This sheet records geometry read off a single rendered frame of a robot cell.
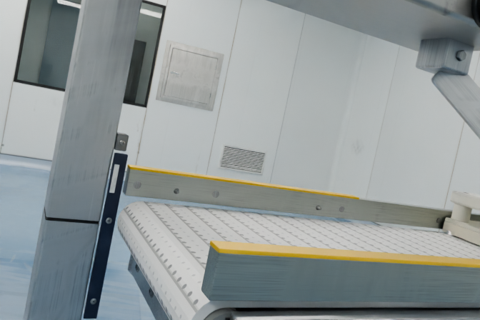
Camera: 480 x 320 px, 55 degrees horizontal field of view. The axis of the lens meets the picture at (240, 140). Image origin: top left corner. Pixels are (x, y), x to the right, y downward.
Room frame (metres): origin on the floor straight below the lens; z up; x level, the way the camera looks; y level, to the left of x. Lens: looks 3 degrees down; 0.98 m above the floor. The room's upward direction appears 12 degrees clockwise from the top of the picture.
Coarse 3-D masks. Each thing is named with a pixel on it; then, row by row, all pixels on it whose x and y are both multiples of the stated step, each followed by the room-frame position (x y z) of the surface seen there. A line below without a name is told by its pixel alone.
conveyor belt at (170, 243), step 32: (128, 224) 0.48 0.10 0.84; (160, 224) 0.45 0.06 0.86; (192, 224) 0.47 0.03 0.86; (224, 224) 0.50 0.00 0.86; (256, 224) 0.53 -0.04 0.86; (288, 224) 0.57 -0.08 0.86; (320, 224) 0.61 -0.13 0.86; (352, 224) 0.65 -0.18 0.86; (160, 256) 0.38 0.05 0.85; (192, 256) 0.37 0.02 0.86; (448, 256) 0.57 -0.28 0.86; (160, 288) 0.35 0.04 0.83; (192, 288) 0.32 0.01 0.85
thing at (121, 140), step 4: (116, 136) 0.53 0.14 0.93; (120, 136) 0.53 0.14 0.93; (124, 136) 0.53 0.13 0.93; (128, 136) 0.54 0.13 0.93; (116, 140) 0.53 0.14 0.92; (120, 140) 0.53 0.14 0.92; (124, 140) 0.53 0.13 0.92; (116, 144) 0.53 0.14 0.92; (120, 144) 0.53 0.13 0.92; (124, 144) 0.53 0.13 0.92; (116, 148) 0.53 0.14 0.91; (120, 148) 0.53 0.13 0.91; (124, 148) 0.53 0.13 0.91
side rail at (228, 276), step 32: (224, 256) 0.28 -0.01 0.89; (256, 256) 0.29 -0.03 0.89; (224, 288) 0.28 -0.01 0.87; (256, 288) 0.29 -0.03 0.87; (288, 288) 0.30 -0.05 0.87; (320, 288) 0.31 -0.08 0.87; (352, 288) 0.33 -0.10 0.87; (384, 288) 0.34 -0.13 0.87; (416, 288) 0.36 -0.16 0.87; (448, 288) 0.37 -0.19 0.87
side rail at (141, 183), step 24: (144, 192) 0.53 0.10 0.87; (168, 192) 0.54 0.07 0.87; (192, 192) 0.56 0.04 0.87; (216, 192) 0.57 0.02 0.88; (240, 192) 0.59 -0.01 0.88; (264, 192) 0.60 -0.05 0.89; (288, 192) 0.62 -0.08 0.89; (336, 216) 0.66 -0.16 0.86; (360, 216) 0.68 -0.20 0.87; (384, 216) 0.70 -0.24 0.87; (408, 216) 0.72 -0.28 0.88; (432, 216) 0.74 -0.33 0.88
